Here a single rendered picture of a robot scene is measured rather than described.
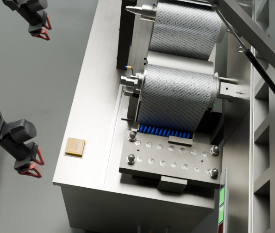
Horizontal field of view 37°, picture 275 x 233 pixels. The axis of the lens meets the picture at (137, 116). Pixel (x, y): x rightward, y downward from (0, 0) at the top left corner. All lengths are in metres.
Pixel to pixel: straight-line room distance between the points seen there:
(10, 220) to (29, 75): 1.03
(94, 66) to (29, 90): 1.09
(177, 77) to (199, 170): 0.39
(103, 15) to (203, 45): 0.71
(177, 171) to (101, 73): 0.61
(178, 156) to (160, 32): 0.48
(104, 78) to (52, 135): 0.97
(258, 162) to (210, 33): 0.54
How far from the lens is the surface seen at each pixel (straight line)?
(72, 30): 3.22
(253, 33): 0.94
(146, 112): 1.55
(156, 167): 1.58
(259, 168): 1.19
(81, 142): 1.71
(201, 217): 1.84
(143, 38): 2.05
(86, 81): 1.88
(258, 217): 1.15
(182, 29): 1.51
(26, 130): 1.35
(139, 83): 1.45
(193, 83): 1.44
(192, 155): 1.62
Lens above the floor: 2.49
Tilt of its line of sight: 62 degrees down
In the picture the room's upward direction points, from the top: 11 degrees clockwise
